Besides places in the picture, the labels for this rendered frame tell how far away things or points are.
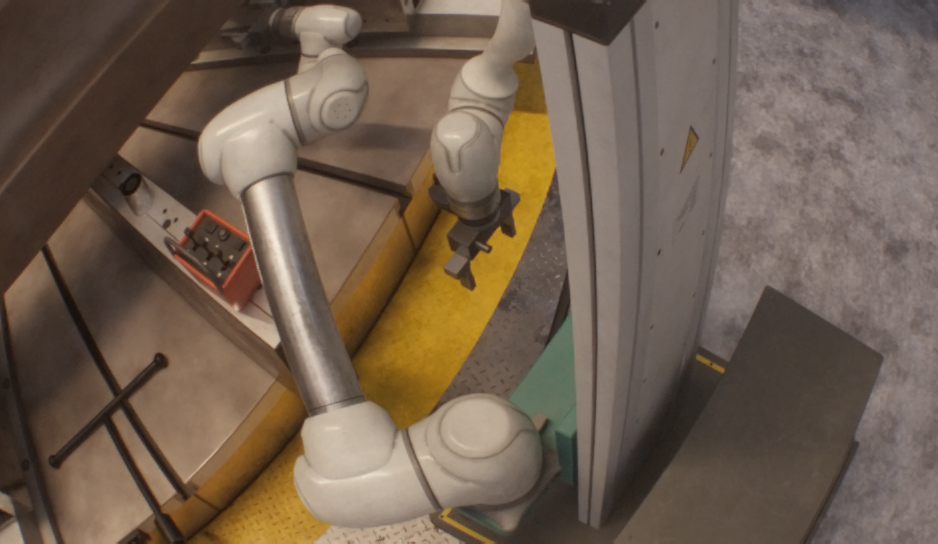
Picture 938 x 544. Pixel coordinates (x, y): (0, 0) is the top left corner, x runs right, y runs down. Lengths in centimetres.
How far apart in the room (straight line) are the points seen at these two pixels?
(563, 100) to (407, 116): 186
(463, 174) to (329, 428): 47
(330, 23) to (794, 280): 156
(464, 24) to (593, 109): 198
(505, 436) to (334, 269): 110
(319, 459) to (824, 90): 244
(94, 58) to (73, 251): 100
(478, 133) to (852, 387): 84
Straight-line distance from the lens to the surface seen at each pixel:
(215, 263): 172
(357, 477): 125
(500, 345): 236
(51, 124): 192
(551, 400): 149
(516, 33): 115
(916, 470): 243
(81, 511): 234
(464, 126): 139
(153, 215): 207
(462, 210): 151
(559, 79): 58
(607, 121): 59
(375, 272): 235
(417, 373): 236
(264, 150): 133
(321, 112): 132
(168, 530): 207
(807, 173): 278
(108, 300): 254
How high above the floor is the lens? 210
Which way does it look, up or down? 57 degrees down
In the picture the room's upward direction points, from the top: 16 degrees counter-clockwise
